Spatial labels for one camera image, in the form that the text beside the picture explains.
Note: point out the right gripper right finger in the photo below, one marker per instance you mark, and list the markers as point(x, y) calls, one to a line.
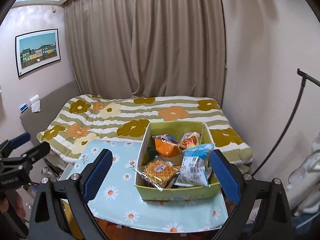
point(273, 220)

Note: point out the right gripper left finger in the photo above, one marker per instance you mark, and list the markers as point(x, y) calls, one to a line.
point(48, 220)

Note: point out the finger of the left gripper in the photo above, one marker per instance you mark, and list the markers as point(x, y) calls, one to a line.
point(28, 159)
point(9, 145)

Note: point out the person's left hand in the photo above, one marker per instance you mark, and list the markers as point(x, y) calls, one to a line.
point(15, 200)

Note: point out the striped floral quilt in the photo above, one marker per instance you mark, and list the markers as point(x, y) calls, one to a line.
point(87, 117)

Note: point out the blue white snack bag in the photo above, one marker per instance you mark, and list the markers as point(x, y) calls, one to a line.
point(194, 169)

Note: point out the framed houses picture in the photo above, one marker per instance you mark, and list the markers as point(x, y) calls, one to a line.
point(36, 49)

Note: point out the orange chips snack bag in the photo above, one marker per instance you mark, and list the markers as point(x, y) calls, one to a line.
point(190, 140)

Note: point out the clear waffle snack packet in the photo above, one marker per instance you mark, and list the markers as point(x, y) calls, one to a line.
point(159, 173)

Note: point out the orange white snack bag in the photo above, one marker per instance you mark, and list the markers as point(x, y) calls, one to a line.
point(166, 145)

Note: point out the beige curtain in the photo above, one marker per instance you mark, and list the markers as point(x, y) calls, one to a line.
point(144, 48)

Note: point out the blue wall device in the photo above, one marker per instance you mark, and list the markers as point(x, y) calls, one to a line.
point(23, 107)

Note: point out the white wall switch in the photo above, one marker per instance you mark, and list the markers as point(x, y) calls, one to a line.
point(35, 104)

